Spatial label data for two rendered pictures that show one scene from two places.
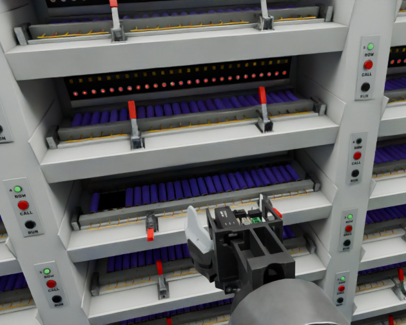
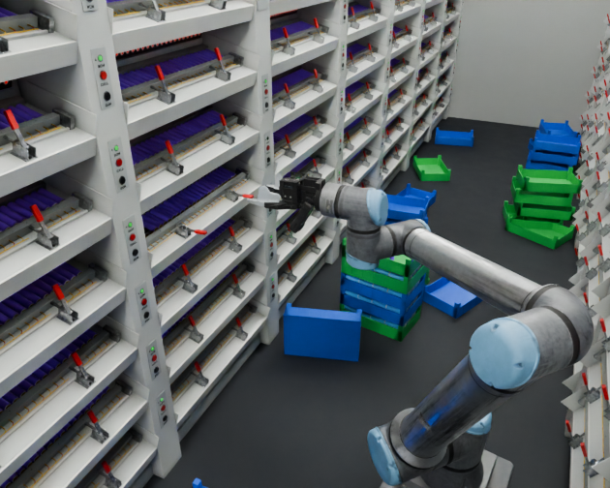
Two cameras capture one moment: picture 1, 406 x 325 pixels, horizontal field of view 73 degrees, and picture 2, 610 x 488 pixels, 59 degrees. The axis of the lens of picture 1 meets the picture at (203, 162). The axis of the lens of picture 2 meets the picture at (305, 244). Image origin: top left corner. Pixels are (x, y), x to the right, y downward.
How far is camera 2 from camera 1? 127 cm
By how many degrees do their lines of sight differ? 52
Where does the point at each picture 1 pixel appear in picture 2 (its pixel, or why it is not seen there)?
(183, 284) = (197, 279)
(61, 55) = (150, 118)
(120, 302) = (170, 309)
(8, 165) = (125, 207)
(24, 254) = (130, 281)
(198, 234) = (269, 198)
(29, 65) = (135, 129)
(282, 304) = (332, 186)
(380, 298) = (284, 248)
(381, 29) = (267, 70)
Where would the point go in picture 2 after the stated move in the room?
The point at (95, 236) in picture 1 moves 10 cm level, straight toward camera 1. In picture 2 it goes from (157, 254) to (193, 257)
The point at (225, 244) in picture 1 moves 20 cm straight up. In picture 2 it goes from (297, 187) to (296, 112)
